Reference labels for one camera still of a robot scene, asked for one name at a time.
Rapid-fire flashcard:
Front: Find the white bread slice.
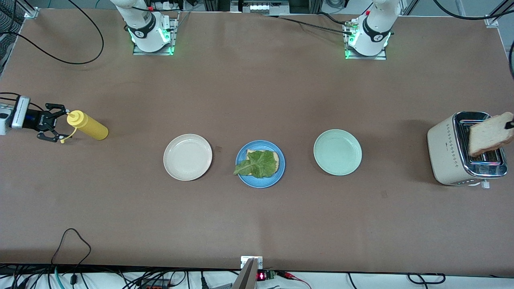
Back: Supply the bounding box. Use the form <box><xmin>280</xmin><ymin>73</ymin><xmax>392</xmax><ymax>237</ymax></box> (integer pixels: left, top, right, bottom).
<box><xmin>467</xmin><ymin>112</ymin><xmax>514</xmax><ymax>157</ymax></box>
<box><xmin>245</xmin><ymin>149</ymin><xmax>280</xmax><ymax>176</ymax></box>

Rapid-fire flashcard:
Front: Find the yellow squeeze bottle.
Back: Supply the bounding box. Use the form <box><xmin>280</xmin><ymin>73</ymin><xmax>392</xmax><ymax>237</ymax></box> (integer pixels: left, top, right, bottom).
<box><xmin>60</xmin><ymin>110</ymin><xmax>109</xmax><ymax>144</ymax></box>

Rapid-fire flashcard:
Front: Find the green lettuce leaf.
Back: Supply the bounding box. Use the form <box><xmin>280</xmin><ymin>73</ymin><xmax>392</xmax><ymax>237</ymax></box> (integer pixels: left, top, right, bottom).
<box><xmin>233</xmin><ymin>149</ymin><xmax>277</xmax><ymax>179</ymax></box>

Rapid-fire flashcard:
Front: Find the beige plate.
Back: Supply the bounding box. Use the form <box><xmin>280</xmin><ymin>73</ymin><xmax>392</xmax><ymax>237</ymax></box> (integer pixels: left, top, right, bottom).
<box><xmin>163</xmin><ymin>134</ymin><xmax>213</xmax><ymax>181</ymax></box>

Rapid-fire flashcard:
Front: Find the pale green plate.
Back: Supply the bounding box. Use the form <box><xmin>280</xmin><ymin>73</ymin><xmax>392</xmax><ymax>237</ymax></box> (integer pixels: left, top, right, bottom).
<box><xmin>313</xmin><ymin>129</ymin><xmax>363</xmax><ymax>176</ymax></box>

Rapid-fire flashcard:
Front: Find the blue plate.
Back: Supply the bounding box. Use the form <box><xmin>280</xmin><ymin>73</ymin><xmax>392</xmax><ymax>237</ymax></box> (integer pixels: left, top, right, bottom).
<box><xmin>235</xmin><ymin>140</ymin><xmax>286</xmax><ymax>189</ymax></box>

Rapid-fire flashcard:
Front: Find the cream toaster with chrome top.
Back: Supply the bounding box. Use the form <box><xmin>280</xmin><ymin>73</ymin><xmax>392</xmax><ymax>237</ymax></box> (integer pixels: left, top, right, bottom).
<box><xmin>427</xmin><ymin>111</ymin><xmax>508</xmax><ymax>189</ymax></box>

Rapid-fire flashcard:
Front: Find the grey checkered fabric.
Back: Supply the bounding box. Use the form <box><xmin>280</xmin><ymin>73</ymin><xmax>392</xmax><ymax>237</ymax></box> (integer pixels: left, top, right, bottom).
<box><xmin>0</xmin><ymin>8</ymin><xmax>22</xmax><ymax>73</ymax></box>

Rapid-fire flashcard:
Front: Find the white power strip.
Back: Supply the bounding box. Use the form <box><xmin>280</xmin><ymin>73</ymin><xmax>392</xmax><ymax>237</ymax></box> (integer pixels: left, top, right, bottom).
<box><xmin>151</xmin><ymin>0</ymin><xmax>189</xmax><ymax>12</ymax></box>

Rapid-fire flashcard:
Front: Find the lit electronics box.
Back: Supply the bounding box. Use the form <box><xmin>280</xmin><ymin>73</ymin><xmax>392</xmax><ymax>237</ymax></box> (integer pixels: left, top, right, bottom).
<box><xmin>230</xmin><ymin>0</ymin><xmax>290</xmax><ymax>14</ymax></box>

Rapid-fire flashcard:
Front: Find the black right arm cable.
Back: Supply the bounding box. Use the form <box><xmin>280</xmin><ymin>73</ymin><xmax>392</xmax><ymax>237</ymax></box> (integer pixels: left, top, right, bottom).
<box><xmin>0</xmin><ymin>0</ymin><xmax>105</xmax><ymax>65</ymax></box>

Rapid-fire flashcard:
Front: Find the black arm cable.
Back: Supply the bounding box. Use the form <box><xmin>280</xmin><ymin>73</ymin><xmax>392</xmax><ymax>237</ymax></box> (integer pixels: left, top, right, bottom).
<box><xmin>0</xmin><ymin>0</ymin><xmax>105</xmax><ymax>65</ymax></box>
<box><xmin>433</xmin><ymin>0</ymin><xmax>514</xmax><ymax>79</ymax></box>

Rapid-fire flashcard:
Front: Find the black looped cable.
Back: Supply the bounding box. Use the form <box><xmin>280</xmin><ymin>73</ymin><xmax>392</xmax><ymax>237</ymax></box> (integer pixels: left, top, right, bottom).
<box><xmin>51</xmin><ymin>228</ymin><xmax>92</xmax><ymax>267</ymax></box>

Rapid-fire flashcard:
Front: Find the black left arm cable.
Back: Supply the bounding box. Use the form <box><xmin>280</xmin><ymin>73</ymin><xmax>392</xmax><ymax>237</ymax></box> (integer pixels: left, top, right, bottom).
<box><xmin>433</xmin><ymin>0</ymin><xmax>514</xmax><ymax>79</ymax></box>

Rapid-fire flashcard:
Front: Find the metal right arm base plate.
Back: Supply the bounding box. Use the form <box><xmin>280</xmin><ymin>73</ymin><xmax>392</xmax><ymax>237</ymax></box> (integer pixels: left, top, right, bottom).
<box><xmin>133</xmin><ymin>11</ymin><xmax>179</xmax><ymax>56</ymax></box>

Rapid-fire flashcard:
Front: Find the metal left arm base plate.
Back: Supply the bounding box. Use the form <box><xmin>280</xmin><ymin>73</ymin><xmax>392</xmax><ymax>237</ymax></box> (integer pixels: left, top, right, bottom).
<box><xmin>344</xmin><ymin>18</ymin><xmax>387</xmax><ymax>61</ymax></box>

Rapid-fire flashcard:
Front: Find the black coiled cable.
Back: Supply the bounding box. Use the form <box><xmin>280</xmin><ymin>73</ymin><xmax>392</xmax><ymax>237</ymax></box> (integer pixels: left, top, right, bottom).
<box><xmin>407</xmin><ymin>273</ymin><xmax>446</xmax><ymax>285</ymax></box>

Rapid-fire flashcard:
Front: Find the black cable lying on table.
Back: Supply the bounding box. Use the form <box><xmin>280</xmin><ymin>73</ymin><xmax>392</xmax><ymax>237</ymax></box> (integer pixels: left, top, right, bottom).
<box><xmin>263</xmin><ymin>12</ymin><xmax>356</xmax><ymax>37</ymax></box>

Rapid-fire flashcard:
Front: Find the grey camera pole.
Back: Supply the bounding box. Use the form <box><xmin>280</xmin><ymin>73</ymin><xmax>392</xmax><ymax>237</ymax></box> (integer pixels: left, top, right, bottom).
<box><xmin>232</xmin><ymin>258</ymin><xmax>259</xmax><ymax>289</ymax></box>

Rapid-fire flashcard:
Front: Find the red clip wire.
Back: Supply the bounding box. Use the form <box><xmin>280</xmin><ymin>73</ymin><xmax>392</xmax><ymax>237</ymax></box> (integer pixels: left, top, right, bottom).
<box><xmin>276</xmin><ymin>271</ymin><xmax>313</xmax><ymax>289</ymax></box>

